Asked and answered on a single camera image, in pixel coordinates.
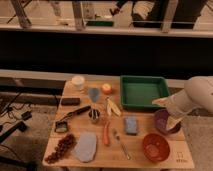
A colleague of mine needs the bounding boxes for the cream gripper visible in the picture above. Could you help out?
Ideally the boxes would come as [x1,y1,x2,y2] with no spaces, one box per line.
[152,97,182,131]

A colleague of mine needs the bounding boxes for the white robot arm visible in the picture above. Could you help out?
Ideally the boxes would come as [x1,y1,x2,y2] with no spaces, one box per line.
[152,76,213,130]

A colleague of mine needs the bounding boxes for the small dark metal cup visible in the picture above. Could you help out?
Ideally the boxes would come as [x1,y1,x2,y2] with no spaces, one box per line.
[88,109,100,123]

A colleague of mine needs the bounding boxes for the white paper cup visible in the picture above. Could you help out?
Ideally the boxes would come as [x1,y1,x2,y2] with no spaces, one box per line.
[71,75,85,91]

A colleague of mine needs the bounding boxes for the purple bowl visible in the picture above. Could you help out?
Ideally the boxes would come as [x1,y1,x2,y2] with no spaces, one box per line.
[154,109,181,135]

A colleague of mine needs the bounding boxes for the red orange bowl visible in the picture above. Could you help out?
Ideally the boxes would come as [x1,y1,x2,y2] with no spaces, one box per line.
[142,133,170,163]

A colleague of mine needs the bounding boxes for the green plastic tray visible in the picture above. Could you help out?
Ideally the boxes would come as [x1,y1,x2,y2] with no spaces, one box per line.
[120,75,170,110]

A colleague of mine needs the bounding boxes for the blue sponge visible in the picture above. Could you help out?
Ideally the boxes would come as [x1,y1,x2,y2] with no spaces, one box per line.
[125,116,138,135]

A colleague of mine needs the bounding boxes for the metal fork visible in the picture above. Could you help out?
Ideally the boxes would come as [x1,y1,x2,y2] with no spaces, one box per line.
[113,130,131,160]

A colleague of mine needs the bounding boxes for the orange fruit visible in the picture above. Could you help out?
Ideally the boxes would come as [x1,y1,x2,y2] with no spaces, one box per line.
[101,83,112,94]

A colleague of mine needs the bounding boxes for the grey blue folded cloth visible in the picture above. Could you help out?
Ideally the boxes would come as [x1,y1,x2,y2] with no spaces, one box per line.
[72,132,97,163]

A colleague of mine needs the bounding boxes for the black rectangular block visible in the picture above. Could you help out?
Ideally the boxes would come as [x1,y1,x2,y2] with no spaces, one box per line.
[61,98,80,106]

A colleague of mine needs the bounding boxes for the small black square container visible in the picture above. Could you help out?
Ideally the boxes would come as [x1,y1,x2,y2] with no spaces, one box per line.
[55,121,68,133]

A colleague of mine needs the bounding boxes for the bunch of dark grapes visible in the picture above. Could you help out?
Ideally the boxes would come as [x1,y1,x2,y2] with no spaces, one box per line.
[45,134,76,164]

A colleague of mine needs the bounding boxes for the black power adapter with cables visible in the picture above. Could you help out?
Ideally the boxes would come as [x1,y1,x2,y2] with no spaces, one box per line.
[0,93,34,134]

